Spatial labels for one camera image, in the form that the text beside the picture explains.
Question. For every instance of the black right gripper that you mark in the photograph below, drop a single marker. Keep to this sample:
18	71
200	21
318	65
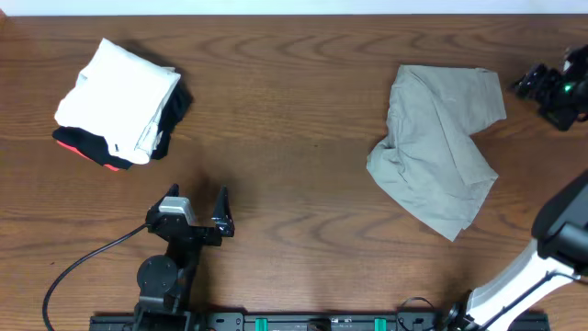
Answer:
549	79

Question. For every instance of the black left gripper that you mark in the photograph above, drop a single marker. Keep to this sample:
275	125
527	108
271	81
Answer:
197	231

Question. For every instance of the khaki grey shorts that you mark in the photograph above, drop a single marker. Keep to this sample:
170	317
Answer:
428	162

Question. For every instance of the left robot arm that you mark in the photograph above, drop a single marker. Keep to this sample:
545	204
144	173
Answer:
166	280

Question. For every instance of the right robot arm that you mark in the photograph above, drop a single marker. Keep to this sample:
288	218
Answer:
557	253

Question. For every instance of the white folded garment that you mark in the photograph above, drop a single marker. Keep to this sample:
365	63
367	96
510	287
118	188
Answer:
121	97

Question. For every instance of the red folded garment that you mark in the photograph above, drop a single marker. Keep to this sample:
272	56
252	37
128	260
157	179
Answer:
73	149

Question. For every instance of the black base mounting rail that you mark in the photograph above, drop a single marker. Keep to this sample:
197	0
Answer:
269	322

